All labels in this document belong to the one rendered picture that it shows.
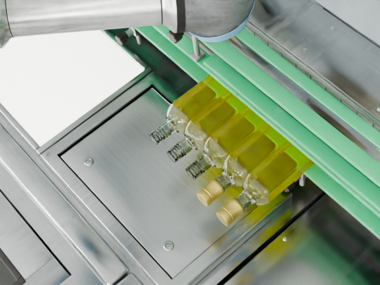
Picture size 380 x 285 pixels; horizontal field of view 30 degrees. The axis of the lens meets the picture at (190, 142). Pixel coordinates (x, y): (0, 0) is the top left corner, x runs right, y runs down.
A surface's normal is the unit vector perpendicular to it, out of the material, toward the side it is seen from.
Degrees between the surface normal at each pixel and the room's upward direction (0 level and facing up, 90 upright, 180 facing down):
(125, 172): 90
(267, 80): 90
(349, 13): 0
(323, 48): 90
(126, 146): 90
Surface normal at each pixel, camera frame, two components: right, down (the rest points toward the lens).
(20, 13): 0.11, 0.32
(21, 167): -0.11, -0.53
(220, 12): -0.03, 0.91
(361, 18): -0.76, 0.59
